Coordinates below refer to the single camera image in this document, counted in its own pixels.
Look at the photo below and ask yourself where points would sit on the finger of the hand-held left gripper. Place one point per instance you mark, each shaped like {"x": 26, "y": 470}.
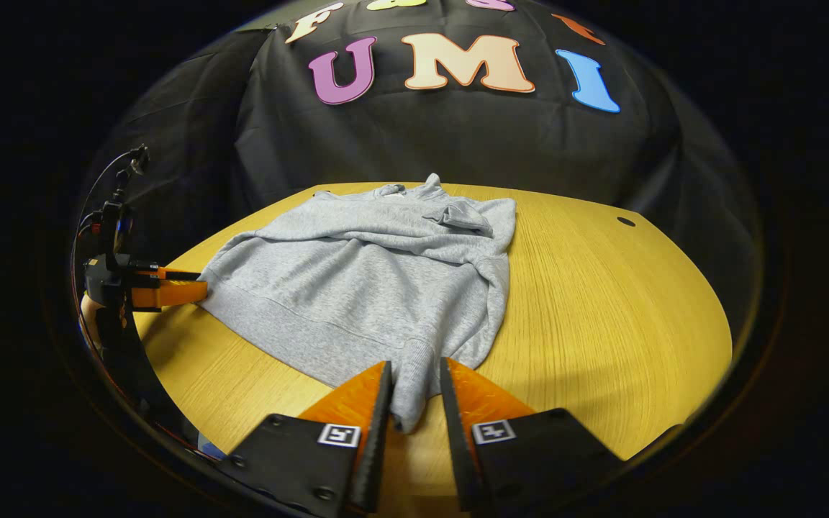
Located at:
{"x": 170, "y": 293}
{"x": 177, "y": 274}

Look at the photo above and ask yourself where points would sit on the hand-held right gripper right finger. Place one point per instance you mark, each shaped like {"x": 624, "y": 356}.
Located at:
{"x": 458, "y": 446}

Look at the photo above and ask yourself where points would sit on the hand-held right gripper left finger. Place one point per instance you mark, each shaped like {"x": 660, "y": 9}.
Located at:
{"x": 378, "y": 446}

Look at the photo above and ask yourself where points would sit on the grey sweatshirt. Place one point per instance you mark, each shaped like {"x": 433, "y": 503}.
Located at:
{"x": 357, "y": 288}

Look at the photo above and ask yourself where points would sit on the blue cloth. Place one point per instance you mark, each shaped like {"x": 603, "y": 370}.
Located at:
{"x": 211, "y": 447}

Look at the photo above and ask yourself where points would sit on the black backdrop cloth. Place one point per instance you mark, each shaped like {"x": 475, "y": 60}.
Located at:
{"x": 422, "y": 137}

